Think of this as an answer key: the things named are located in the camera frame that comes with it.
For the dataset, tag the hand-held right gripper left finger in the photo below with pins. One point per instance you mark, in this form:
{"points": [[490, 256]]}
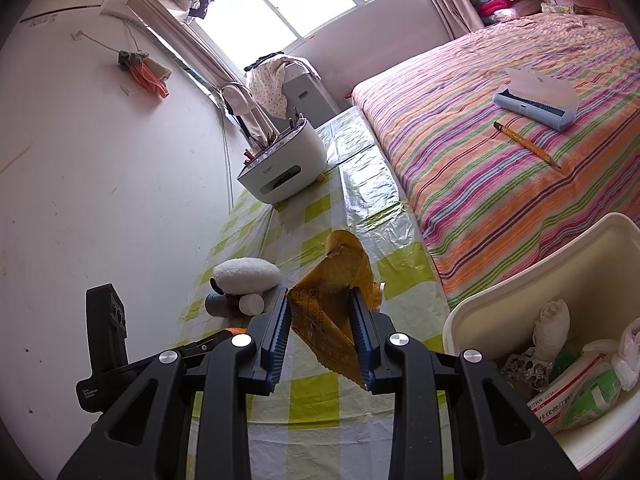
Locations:
{"points": [[277, 345]]}

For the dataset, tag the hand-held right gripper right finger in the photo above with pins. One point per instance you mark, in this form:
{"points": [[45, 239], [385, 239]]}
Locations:
{"points": [[362, 340]]}

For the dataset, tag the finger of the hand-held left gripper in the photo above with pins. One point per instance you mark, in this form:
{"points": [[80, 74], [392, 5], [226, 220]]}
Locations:
{"points": [[200, 344]]}

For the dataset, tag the yellow snack wrapper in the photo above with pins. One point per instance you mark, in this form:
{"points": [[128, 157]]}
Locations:
{"points": [[325, 300]]}

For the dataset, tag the silver blister pack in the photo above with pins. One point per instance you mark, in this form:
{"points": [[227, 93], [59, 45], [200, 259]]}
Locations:
{"points": [[530, 370]]}

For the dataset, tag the white tissue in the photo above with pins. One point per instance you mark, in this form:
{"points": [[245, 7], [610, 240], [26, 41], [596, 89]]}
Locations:
{"points": [[552, 325]]}

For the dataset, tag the white medicine box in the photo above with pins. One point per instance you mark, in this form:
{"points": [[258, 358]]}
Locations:
{"points": [[550, 405]]}

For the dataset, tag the white plastic bin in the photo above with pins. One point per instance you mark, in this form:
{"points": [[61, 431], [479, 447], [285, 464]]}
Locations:
{"points": [[575, 270]]}

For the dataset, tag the green plastic bag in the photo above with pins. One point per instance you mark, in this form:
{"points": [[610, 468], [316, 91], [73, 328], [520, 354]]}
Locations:
{"points": [[590, 400]]}

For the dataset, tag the white plastic bag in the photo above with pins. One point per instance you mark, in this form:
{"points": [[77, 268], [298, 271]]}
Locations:
{"points": [[627, 360]]}

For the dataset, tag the orange peel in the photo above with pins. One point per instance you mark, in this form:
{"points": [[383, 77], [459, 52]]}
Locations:
{"points": [[232, 331]]}

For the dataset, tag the dark brown container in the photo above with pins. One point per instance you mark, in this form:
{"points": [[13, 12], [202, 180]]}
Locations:
{"points": [[217, 306]]}

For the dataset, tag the white pill bottle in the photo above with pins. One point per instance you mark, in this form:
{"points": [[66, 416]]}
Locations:
{"points": [[250, 304]]}

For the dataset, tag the white and black plush toy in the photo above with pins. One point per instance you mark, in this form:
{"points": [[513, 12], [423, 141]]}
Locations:
{"points": [[245, 275]]}

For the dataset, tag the yellow checked tablecloth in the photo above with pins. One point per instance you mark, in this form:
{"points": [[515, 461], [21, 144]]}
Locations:
{"points": [[320, 220]]}

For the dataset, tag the white desk organizer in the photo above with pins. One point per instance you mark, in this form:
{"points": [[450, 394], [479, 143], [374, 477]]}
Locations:
{"points": [[300, 155]]}

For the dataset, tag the striped bedspread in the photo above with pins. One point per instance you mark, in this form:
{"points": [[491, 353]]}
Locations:
{"points": [[475, 160]]}

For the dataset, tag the beige garment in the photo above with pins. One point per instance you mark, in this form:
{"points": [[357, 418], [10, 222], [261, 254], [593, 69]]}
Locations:
{"points": [[245, 110]]}

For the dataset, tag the grey standing air conditioner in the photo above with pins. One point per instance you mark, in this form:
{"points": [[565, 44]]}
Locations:
{"points": [[310, 95]]}

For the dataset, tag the yellow pencil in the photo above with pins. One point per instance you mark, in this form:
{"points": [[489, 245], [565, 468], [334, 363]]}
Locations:
{"points": [[525, 144]]}

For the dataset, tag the coral pink cloth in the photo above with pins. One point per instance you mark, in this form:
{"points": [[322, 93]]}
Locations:
{"points": [[147, 75]]}

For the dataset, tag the white dotted cloth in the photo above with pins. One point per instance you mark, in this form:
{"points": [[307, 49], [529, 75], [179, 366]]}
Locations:
{"points": [[270, 85]]}

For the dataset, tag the light blue open case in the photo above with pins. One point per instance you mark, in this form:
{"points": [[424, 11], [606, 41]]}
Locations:
{"points": [[545, 90]]}

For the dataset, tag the white wrapped pipe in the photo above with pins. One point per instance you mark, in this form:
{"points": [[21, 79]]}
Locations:
{"points": [[122, 19]]}

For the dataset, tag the dark hanging garment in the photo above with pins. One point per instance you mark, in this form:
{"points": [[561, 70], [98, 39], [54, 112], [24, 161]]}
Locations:
{"points": [[200, 6]]}

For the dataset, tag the window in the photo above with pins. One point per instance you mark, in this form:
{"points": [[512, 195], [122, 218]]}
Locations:
{"points": [[300, 5]]}

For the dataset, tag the floral pillow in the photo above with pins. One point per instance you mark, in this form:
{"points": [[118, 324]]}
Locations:
{"points": [[575, 9]]}

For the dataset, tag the white wall air conditioner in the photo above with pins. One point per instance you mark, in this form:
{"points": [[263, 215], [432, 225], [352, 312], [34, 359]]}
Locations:
{"points": [[65, 5]]}

